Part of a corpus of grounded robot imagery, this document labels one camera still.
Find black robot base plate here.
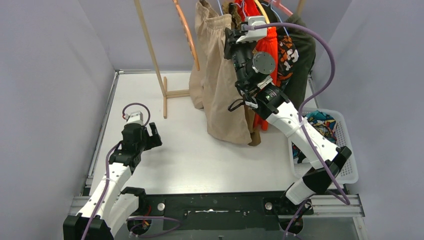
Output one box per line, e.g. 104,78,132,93
125,191,314,239

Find dark green patterned shorts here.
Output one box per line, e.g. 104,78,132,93
258,3,317,110

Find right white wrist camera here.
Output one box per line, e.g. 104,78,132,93
236,15,268,44

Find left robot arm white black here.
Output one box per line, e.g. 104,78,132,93
62,122,162,240

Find beige shorts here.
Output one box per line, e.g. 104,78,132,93
189,0,252,145

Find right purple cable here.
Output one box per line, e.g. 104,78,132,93
243,22,351,240

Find olive brown shorts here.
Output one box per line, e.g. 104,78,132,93
221,1,261,147

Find comic print shorts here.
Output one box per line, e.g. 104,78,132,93
292,110,338,164

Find red orange shorts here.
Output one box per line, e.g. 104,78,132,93
239,13,278,131

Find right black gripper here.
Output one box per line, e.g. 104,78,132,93
223,27,257,91

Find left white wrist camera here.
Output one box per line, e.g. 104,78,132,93
123,111,144,126

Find pink plastic hanger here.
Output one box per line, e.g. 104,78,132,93
267,0,293,17

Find light blue wire hanger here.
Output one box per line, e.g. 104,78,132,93
216,0,224,15

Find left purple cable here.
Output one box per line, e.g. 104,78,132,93
80,102,182,240

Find white plastic basket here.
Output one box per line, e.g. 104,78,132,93
288,107,359,185

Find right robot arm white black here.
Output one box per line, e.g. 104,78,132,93
224,28,352,214

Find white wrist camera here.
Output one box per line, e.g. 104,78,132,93
236,15,268,44
123,111,144,126

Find wooden clothes hanger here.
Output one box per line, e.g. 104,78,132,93
172,0,200,71

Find cream wooden hanger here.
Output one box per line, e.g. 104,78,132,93
254,0,270,24

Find wooden clothes rack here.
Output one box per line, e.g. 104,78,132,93
133,0,305,119

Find purple cable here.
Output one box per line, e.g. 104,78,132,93
243,22,351,240
80,102,182,240

